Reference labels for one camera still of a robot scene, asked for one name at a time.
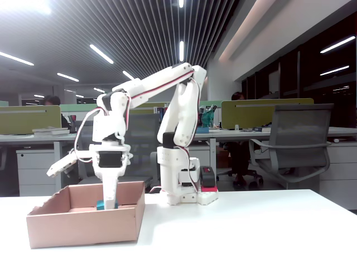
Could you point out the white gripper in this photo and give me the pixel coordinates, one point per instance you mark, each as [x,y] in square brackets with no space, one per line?
[109,171]

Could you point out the blue cube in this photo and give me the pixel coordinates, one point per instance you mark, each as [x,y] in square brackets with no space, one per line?
[100,205]

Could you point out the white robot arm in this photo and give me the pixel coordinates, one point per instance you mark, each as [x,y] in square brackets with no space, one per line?
[156,81]

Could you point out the brown cardboard box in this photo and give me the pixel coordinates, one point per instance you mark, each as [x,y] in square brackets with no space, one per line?
[83,229]

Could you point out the gray mesh office chair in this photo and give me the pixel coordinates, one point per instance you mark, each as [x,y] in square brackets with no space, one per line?
[142,145]
[301,131]
[85,136]

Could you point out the stack of books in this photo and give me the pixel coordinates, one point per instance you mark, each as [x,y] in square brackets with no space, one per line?
[50,131]

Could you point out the olive desk partition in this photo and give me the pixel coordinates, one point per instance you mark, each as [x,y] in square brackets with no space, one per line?
[147,109]
[245,114]
[28,120]

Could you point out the light green desk partition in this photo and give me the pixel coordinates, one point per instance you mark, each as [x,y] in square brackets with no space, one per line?
[75,107]

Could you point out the row of dark binders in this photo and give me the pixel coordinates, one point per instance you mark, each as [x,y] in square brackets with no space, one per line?
[162,114]

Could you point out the black red table clamp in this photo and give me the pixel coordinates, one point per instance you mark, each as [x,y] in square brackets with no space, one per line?
[207,176]

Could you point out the ceiling light strip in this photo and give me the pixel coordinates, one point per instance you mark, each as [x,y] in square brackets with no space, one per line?
[181,3]
[181,51]
[68,77]
[16,58]
[128,75]
[99,90]
[101,54]

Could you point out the seated dark-haired person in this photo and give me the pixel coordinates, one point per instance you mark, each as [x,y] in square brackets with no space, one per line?
[51,100]
[238,96]

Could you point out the white office desk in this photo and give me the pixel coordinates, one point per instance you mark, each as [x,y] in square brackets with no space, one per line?
[16,137]
[343,131]

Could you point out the blue tray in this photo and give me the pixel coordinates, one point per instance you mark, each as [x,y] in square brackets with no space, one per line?
[202,130]

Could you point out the brown carton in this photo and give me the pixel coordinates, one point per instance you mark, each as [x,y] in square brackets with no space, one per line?
[223,157]

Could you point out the teal green bag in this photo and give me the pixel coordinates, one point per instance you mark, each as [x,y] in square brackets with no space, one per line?
[208,117]

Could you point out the black chair base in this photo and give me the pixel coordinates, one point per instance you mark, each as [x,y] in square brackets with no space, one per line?
[255,178]

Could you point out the bright ceiling light panel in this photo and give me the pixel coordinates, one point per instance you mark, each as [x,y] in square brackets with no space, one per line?
[22,6]

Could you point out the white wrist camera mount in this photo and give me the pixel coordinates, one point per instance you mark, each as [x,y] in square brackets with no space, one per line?
[62,164]

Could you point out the white drawer pedestal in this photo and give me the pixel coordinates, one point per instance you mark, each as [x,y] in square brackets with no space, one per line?
[34,173]
[340,173]

